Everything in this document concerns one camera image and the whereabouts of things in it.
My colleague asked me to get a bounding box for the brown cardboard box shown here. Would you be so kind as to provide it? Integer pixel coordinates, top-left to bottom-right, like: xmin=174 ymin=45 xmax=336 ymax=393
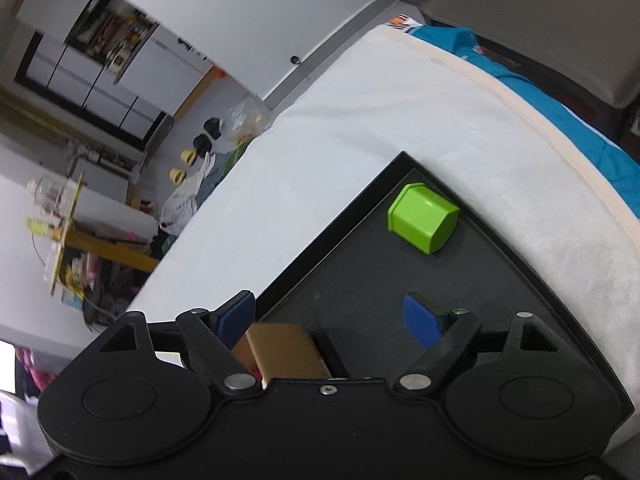
xmin=232 ymin=322 xmax=333 ymax=382

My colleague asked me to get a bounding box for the pink cloth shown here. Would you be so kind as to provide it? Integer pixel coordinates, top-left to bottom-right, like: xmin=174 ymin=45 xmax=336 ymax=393
xmin=14 ymin=346 xmax=57 ymax=392

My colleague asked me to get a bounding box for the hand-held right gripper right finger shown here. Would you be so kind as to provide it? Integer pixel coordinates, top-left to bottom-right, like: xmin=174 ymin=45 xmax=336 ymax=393
xmin=394 ymin=292 xmax=613 ymax=397

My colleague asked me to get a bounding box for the blue blanket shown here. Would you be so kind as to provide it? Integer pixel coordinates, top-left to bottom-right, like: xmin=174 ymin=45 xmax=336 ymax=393
xmin=400 ymin=25 xmax=640 ymax=221

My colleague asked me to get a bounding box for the white cabinet with black frame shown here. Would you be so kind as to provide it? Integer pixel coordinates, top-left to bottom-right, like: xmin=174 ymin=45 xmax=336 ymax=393
xmin=14 ymin=30 xmax=173 ymax=152

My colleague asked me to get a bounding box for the green plastic box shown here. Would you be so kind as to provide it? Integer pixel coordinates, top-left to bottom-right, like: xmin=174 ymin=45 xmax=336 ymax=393
xmin=386 ymin=182 xmax=461 ymax=256

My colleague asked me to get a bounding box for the grey headboard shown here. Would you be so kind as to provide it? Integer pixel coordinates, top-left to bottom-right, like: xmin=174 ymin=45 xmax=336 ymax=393
xmin=372 ymin=0 xmax=640 ymax=111

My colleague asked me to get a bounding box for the yellow table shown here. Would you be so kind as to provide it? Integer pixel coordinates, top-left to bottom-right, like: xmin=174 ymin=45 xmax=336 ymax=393
xmin=25 ymin=172 xmax=162 ymax=306

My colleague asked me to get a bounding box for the cluttered wall shelf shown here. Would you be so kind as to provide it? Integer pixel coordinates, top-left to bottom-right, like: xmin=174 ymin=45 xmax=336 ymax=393
xmin=66 ymin=0 xmax=157 ymax=83

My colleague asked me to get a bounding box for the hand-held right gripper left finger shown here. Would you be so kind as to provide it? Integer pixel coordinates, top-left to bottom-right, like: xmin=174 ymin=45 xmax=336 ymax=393
xmin=75 ymin=289 xmax=264 ymax=397

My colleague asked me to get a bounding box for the clear plastic bag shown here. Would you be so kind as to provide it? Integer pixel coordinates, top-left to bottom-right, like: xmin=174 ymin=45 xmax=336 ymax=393
xmin=220 ymin=97 xmax=274 ymax=147

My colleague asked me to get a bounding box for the white plastic bag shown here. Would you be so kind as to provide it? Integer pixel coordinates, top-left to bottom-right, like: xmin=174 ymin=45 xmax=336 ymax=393
xmin=159 ymin=152 xmax=221 ymax=237

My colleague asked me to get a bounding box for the black plastic tray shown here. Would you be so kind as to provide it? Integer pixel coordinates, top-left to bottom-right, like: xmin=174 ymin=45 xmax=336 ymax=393
xmin=255 ymin=151 xmax=636 ymax=441

